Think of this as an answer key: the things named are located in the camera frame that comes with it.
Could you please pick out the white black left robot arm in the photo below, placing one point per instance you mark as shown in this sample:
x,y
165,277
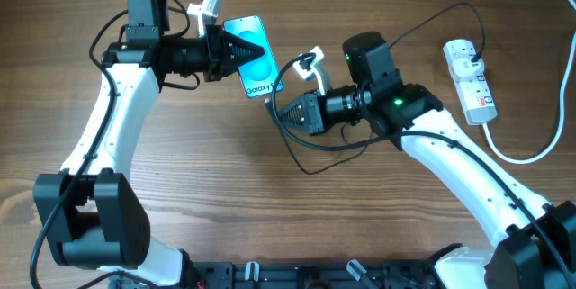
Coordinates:
x,y
91,218

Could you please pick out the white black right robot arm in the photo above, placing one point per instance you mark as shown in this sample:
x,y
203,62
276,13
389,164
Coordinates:
x,y
532,242

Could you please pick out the white USB charger adapter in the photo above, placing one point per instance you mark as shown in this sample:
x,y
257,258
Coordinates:
x,y
463,69

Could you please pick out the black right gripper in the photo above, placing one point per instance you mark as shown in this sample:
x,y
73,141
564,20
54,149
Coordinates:
x,y
313,111

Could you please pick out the white power strip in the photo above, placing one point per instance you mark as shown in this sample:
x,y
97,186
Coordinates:
x,y
475,96

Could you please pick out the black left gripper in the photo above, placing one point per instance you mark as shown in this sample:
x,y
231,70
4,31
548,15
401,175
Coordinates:
x,y
220,63

